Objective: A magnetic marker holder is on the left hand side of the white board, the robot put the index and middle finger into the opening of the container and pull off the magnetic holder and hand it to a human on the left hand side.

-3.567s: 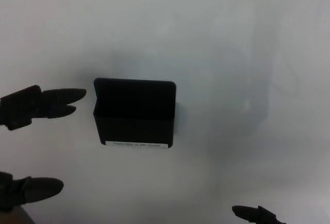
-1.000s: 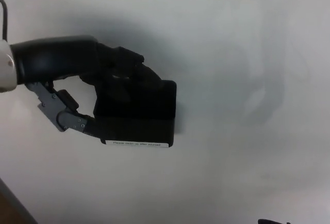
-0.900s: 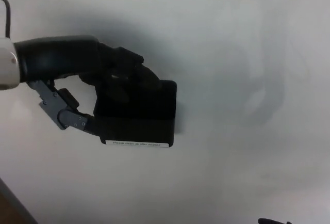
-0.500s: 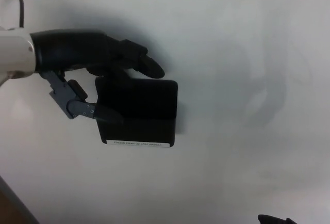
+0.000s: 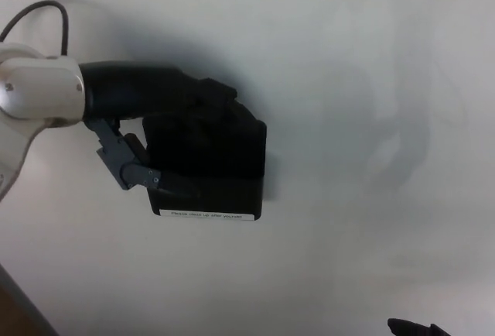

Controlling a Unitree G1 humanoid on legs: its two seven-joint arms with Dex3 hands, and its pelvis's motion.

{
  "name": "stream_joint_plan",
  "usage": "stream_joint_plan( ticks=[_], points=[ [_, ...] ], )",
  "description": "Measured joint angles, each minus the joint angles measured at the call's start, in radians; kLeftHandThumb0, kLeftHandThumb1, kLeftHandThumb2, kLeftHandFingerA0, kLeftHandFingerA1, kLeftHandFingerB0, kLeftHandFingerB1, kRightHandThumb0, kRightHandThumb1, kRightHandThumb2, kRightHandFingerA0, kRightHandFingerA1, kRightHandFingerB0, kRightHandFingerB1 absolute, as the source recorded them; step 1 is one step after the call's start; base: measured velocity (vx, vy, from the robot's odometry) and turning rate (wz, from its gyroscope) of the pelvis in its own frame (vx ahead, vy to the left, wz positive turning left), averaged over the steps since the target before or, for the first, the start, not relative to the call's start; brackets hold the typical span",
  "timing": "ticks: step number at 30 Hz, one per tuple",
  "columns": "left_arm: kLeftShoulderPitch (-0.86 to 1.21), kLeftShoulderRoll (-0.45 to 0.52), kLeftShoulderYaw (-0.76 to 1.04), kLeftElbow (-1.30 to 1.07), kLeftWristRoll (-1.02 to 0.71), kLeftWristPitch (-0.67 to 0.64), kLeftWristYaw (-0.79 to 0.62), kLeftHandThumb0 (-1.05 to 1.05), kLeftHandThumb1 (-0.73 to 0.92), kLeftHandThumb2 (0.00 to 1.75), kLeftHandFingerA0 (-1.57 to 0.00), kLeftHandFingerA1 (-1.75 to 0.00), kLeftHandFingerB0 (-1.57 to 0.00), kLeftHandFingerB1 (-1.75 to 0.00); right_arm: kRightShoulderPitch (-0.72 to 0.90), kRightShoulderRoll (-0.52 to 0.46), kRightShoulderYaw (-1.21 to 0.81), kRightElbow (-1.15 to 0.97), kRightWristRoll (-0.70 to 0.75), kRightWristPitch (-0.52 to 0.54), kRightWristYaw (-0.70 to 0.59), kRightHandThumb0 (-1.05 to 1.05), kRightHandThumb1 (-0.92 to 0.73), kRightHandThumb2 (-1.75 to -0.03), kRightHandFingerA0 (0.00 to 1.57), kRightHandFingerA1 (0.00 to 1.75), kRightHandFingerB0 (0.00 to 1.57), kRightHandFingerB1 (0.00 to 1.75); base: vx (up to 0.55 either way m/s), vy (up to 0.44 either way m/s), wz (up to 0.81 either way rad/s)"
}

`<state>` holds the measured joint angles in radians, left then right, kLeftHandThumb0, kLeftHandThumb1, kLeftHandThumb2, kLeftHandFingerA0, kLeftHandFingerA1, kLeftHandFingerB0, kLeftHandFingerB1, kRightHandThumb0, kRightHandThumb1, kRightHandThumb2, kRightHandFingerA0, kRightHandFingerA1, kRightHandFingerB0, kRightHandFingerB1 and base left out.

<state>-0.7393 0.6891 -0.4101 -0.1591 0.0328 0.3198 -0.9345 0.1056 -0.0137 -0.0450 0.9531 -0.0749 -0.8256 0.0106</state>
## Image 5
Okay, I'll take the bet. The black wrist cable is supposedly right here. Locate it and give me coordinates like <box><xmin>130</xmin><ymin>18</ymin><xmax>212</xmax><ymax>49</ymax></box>
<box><xmin>0</xmin><ymin>0</ymin><xmax>71</xmax><ymax>59</ymax></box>

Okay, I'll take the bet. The grey whiteboard frame edge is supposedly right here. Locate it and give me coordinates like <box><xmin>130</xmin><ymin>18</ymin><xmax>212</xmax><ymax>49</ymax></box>
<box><xmin>0</xmin><ymin>261</ymin><xmax>61</xmax><ymax>336</ymax></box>

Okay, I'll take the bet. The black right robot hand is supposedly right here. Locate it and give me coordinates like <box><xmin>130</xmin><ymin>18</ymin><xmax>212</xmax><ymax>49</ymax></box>
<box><xmin>387</xmin><ymin>317</ymin><xmax>452</xmax><ymax>336</ymax></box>

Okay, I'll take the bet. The black magnetic marker holder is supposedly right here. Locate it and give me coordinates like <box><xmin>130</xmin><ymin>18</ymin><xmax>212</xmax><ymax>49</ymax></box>
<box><xmin>142</xmin><ymin>118</ymin><xmax>268</xmax><ymax>222</ymax></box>

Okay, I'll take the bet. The white whiteboard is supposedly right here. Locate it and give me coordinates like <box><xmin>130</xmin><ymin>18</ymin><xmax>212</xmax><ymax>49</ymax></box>
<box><xmin>0</xmin><ymin>0</ymin><xmax>495</xmax><ymax>336</ymax></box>

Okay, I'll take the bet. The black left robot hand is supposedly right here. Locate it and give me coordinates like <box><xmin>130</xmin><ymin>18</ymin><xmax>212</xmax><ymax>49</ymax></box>
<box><xmin>78</xmin><ymin>60</ymin><xmax>257</xmax><ymax>200</ymax></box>

